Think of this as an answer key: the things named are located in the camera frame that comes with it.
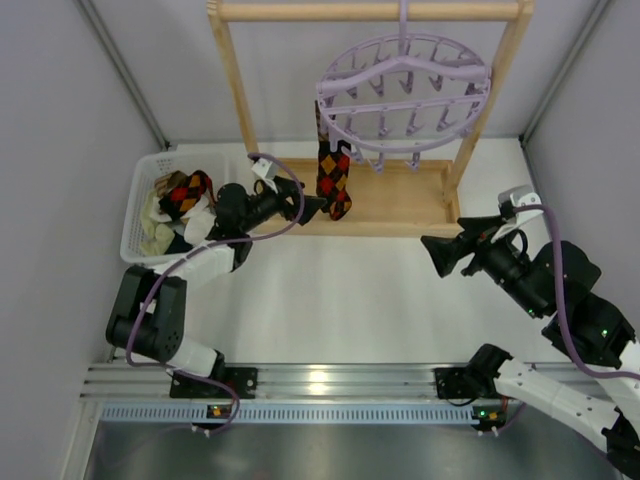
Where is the red black argyle sock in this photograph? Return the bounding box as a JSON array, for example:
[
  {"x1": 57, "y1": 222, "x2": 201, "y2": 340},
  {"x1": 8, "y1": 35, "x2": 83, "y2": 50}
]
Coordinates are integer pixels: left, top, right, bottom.
[{"x1": 159, "y1": 170, "x2": 216, "y2": 221}]

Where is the purple round clip hanger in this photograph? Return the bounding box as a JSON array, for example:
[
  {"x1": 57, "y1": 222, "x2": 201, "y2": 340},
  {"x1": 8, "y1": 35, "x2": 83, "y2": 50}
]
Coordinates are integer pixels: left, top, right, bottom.
[{"x1": 316, "y1": 1, "x2": 492, "y2": 172}]

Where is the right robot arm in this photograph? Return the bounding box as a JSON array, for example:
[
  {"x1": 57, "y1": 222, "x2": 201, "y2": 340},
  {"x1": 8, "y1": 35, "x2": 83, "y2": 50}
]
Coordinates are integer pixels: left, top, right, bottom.
[{"x1": 421, "y1": 207, "x2": 639, "y2": 479}]

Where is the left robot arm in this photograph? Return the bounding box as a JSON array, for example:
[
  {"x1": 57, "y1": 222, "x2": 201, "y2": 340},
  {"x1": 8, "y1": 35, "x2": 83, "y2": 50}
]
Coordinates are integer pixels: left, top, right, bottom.
[{"x1": 105, "y1": 176, "x2": 326, "y2": 383}]

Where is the wooden hanger rack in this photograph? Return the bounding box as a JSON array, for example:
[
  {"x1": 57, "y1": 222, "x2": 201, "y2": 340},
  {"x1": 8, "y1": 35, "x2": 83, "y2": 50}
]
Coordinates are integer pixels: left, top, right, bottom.
[{"x1": 207, "y1": 1, "x2": 534, "y2": 237}]

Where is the white plastic basket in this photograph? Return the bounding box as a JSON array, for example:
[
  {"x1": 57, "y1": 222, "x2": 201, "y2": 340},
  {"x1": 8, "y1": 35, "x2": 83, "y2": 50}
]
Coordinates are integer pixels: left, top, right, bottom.
[{"x1": 120, "y1": 149, "x2": 241, "y2": 265}]

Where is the dark navy sock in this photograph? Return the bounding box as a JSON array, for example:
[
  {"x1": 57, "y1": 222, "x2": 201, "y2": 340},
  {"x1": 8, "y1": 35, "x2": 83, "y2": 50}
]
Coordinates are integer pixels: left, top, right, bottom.
[{"x1": 164, "y1": 233, "x2": 195, "y2": 255}]

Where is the pale green sock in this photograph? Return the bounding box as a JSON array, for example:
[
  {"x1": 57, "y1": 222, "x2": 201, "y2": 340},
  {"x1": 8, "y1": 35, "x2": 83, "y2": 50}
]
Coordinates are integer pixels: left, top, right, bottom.
[{"x1": 140, "y1": 220, "x2": 175, "y2": 256}]

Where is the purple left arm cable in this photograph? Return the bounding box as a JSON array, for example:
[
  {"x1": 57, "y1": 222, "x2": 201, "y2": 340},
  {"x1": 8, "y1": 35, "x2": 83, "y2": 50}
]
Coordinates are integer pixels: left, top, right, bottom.
[{"x1": 124, "y1": 152, "x2": 306, "y2": 421}]

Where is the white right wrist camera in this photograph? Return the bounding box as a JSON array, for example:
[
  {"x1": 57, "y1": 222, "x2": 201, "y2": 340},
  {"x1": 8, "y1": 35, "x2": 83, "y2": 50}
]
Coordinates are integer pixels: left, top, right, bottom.
[{"x1": 491, "y1": 185, "x2": 543, "y2": 243}]

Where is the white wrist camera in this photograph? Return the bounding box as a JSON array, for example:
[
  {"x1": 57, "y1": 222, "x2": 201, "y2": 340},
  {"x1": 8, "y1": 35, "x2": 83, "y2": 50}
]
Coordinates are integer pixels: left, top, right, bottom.
[
  {"x1": 491, "y1": 185, "x2": 543, "y2": 243},
  {"x1": 248, "y1": 153, "x2": 279, "y2": 192}
]

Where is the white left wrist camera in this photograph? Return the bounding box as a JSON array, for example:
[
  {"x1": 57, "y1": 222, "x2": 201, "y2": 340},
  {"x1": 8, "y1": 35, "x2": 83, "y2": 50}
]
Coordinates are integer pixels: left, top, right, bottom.
[{"x1": 248, "y1": 153, "x2": 279, "y2": 192}]

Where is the aluminium mounting rail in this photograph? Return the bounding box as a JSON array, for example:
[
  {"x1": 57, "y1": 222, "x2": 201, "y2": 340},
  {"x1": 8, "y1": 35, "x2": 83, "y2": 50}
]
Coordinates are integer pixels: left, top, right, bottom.
[{"x1": 80, "y1": 363, "x2": 439, "y2": 401}]

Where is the white slotted cable duct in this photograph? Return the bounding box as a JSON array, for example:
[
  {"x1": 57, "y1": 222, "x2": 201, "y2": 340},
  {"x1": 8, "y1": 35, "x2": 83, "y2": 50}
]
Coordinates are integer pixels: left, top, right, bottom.
[{"x1": 100, "y1": 402, "x2": 498, "y2": 425}]

